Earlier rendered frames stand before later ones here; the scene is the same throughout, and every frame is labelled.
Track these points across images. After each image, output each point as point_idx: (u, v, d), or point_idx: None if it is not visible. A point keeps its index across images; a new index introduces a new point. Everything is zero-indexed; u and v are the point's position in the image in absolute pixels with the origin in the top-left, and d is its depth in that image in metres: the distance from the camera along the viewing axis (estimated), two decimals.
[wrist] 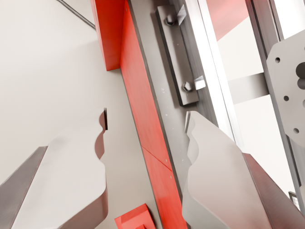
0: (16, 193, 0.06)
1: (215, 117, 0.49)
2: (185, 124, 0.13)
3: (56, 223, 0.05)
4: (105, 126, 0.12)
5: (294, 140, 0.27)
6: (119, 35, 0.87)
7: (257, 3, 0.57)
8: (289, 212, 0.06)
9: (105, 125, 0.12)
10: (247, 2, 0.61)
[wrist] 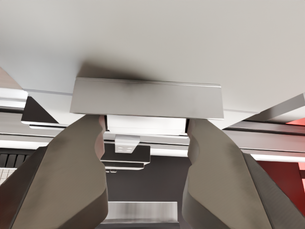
0: (16, 193, 0.06)
1: None
2: (185, 124, 0.13)
3: (56, 223, 0.05)
4: (105, 126, 0.12)
5: None
6: None
7: None
8: (289, 212, 0.06)
9: (105, 125, 0.12)
10: None
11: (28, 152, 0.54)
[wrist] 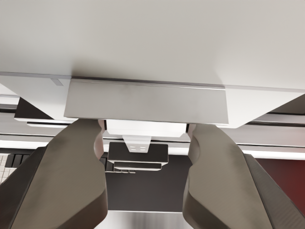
0: (15, 194, 0.06)
1: None
2: (186, 124, 0.13)
3: (56, 223, 0.05)
4: (105, 126, 0.12)
5: None
6: None
7: None
8: (290, 213, 0.06)
9: (105, 125, 0.12)
10: None
11: None
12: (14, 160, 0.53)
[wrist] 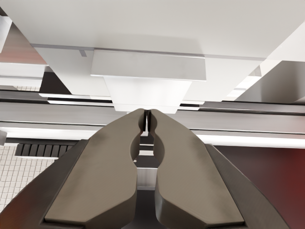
0: (56, 180, 0.07)
1: None
2: (147, 122, 0.13)
3: (85, 216, 0.06)
4: (144, 127, 0.12)
5: None
6: None
7: None
8: (251, 193, 0.07)
9: (144, 127, 0.12)
10: None
11: (55, 142, 0.58)
12: (23, 149, 0.56)
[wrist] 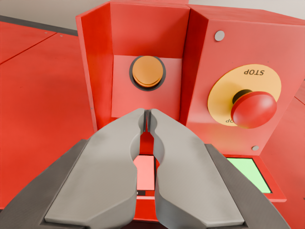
0: (56, 180, 0.07)
1: None
2: (147, 122, 0.13)
3: (85, 216, 0.06)
4: (144, 127, 0.12)
5: None
6: None
7: None
8: (251, 193, 0.07)
9: (144, 127, 0.12)
10: None
11: None
12: None
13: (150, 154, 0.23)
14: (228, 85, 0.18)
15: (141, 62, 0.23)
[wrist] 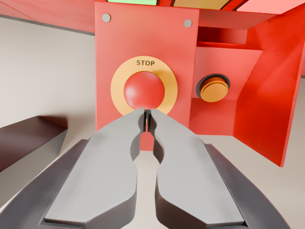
0: (56, 180, 0.07)
1: None
2: (147, 122, 0.13)
3: (85, 216, 0.06)
4: (144, 127, 0.12)
5: None
6: None
7: None
8: (251, 193, 0.07)
9: (144, 127, 0.12)
10: None
11: None
12: None
13: (238, 11, 0.18)
14: (162, 104, 0.20)
15: (218, 98, 0.26)
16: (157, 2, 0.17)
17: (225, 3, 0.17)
